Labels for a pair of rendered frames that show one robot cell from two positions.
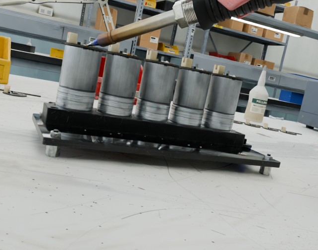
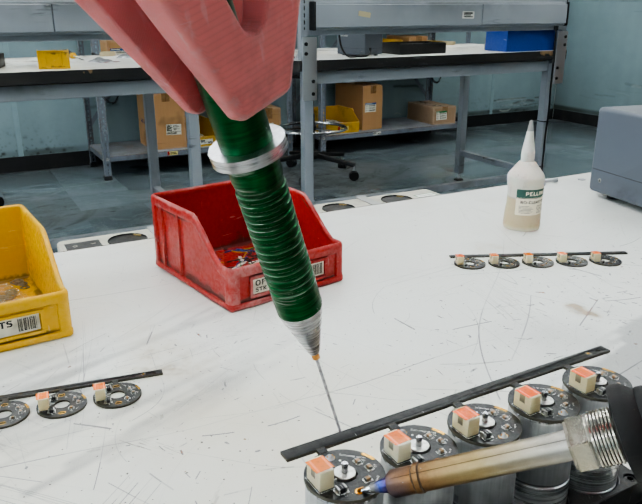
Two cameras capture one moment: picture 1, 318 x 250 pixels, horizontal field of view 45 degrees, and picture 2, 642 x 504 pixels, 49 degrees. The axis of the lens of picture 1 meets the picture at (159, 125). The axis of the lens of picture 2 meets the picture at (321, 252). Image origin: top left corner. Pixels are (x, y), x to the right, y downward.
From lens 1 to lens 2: 0.18 m
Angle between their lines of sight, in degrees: 12
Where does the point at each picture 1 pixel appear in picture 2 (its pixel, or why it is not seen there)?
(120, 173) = not seen: outside the picture
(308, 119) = (613, 187)
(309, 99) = (610, 147)
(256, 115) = (528, 219)
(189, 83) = not seen: hidden behind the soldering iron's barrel
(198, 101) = (564, 470)
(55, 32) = (37, 20)
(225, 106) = not seen: hidden behind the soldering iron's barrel
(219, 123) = (599, 482)
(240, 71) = (408, 15)
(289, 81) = (500, 13)
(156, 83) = (491, 482)
